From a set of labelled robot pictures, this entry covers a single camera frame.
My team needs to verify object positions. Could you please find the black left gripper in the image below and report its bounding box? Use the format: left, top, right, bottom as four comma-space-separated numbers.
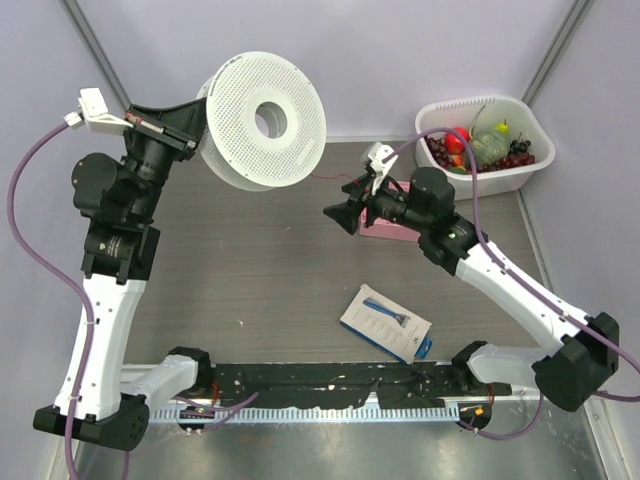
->
120, 96, 212, 222

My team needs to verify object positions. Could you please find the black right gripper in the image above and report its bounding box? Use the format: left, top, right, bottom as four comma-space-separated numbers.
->
325, 170, 431, 235

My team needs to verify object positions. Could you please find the red cable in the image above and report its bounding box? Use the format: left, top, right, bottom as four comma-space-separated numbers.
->
307, 171, 364, 182

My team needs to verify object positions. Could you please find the white perforated cable spool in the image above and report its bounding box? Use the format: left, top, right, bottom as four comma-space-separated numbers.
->
196, 51, 327, 192

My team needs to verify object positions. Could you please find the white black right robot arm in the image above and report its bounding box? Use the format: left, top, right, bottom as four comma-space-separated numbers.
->
323, 167, 619, 412

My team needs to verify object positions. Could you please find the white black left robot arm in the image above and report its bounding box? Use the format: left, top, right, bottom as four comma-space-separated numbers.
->
33, 99, 214, 452

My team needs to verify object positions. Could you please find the pink open box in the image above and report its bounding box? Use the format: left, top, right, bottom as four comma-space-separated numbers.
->
358, 209, 419, 243

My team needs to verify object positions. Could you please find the red grape bunch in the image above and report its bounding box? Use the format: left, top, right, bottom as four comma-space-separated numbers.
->
426, 136, 536, 175

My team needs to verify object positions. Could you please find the razor blister package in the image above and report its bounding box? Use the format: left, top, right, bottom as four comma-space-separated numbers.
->
339, 284, 432, 365

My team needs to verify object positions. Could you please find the red apple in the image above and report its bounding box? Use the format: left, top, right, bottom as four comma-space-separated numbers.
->
444, 127, 470, 155

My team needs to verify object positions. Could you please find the green melon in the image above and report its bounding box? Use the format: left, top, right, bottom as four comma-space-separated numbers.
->
470, 129, 510, 166

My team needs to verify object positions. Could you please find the white plastic basket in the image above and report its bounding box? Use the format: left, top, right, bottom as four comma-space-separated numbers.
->
415, 95, 556, 200

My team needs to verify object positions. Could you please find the yellow green pear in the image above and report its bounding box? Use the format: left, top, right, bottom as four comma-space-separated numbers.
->
493, 119, 510, 135

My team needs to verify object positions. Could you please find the dark purple grape bunch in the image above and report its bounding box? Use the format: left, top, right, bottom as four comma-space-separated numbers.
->
509, 134, 531, 155

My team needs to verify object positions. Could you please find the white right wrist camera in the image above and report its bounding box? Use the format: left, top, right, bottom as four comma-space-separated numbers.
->
362, 142, 398, 196

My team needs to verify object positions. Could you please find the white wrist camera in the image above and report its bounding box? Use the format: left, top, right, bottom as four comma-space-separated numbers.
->
64, 87, 131, 135
362, 142, 398, 196

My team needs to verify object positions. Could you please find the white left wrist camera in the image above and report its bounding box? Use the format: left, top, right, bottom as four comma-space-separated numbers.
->
64, 87, 131, 135

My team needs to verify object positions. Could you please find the white slotted cable duct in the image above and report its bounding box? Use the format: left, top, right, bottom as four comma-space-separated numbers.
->
149, 403, 460, 425

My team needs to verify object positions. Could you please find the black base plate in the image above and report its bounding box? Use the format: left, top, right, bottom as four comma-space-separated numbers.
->
177, 362, 512, 410

